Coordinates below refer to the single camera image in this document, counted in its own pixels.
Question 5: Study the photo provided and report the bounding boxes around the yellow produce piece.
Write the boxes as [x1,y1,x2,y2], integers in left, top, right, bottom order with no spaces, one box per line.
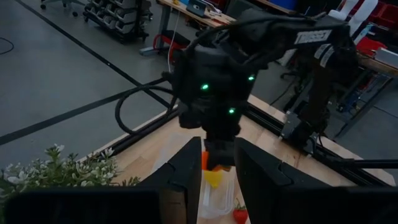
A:
[203,169,224,189]

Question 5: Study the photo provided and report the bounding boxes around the white office chair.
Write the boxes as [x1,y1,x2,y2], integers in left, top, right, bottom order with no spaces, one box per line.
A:
[39,0,86,18]

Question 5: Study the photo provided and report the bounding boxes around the potted plant white flowers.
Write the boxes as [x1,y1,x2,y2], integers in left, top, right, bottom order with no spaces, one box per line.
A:
[0,143,141,218]

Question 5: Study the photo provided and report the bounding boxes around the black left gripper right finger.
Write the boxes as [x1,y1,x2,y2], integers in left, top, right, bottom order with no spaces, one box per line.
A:
[234,137,398,224]

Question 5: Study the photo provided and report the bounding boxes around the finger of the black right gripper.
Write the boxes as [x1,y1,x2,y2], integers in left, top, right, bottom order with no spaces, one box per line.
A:
[204,139,220,170]
[219,139,236,169]

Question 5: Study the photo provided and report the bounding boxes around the white cable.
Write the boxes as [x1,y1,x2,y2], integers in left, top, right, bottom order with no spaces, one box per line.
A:
[167,9,182,73]

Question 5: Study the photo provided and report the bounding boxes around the red office chair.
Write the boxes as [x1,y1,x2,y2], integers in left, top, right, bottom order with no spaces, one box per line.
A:
[152,29,192,60]

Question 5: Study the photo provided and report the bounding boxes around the blue storage bin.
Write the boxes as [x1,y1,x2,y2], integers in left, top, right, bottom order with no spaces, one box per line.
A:
[273,0,300,11]

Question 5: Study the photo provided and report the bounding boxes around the clear plastic tupperware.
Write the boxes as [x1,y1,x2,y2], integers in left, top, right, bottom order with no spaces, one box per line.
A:
[152,133,238,220]

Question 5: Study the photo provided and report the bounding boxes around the red storage bins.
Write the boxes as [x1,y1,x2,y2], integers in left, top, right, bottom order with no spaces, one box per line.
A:
[355,1,398,57]

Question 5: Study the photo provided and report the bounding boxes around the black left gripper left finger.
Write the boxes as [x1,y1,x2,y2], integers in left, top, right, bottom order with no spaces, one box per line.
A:
[4,136,203,224]

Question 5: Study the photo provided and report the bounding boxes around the wooden workbench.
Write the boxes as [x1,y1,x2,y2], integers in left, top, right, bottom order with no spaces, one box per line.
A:
[139,0,238,57]

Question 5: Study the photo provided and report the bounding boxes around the red strawberry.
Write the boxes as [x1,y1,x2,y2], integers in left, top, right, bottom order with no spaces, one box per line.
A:
[232,198,249,224]

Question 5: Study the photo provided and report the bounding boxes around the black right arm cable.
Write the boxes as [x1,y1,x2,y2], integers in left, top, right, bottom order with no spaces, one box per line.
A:
[114,77,178,135]

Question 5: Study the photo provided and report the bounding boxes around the grey bin rack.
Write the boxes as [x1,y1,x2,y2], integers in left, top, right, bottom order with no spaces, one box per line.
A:
[83,0,153,44]

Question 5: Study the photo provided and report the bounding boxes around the dark device on workbench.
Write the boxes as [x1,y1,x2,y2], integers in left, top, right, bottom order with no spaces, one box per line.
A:
[185,0,208,18]

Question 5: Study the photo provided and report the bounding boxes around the black floor cable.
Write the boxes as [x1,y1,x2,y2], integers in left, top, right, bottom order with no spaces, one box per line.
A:
[0,37,15,56]

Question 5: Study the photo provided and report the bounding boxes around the orange produce piece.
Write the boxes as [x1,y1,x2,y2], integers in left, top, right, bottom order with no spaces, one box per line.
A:
[201,151,233,172]

